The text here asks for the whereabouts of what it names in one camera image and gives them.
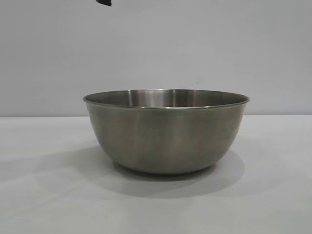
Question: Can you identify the stainless steel mixing bowl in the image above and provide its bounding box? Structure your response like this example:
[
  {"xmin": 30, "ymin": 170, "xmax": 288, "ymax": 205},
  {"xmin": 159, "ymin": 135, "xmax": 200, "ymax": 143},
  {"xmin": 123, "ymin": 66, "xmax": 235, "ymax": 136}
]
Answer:
[{"xmin": 82, "ymin": 89, "xmax": 250, "ymax": 175}]

